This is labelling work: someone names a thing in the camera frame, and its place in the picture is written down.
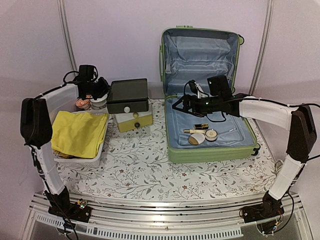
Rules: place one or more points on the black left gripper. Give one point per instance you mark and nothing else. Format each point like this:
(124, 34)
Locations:
(106, 88)

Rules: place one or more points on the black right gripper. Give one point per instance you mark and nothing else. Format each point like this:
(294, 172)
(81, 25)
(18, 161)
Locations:
(186, 99)

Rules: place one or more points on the green hard-shell suitcase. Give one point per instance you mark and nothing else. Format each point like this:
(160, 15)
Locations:
(198, 54)

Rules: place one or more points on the drawer cabinet with dark top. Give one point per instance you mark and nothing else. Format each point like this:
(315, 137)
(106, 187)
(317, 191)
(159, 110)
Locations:
(128, 101)

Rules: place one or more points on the plain yellow garment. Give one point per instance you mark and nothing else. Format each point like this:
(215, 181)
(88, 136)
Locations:
(80, 134)

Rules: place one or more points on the white plastic mesh basket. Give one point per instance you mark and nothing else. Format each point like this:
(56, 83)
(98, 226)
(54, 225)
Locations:
(80, 150)

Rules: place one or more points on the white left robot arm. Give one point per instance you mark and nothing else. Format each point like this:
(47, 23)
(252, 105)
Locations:
(36, 129)

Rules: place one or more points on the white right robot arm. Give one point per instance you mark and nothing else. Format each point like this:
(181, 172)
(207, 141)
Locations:
(299, 135)

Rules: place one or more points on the red patterned small bowl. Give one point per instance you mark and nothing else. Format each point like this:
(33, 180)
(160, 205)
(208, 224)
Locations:
(83, 104)

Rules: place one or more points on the small white bowl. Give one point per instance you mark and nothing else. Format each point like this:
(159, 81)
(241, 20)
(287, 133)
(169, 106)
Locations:
(98, 103)

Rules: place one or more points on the black gold lipstick tube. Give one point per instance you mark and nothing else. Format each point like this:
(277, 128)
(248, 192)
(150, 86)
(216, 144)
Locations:
(201, 126)

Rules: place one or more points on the slim gold cosmetic pencil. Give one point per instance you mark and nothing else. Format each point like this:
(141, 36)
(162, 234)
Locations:
(194, 131)

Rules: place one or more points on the beige oval compact case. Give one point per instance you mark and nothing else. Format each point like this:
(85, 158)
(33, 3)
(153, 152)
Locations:
(196, 138)

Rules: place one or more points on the round cream compact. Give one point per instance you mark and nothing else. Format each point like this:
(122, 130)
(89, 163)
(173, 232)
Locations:
(211, 135)

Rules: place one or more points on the floral white tablecloth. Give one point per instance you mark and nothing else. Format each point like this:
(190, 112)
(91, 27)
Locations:
(135, 165)

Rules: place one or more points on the aluminium front rail frame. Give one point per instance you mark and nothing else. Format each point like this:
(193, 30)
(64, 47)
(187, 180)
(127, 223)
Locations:
(131, 219)

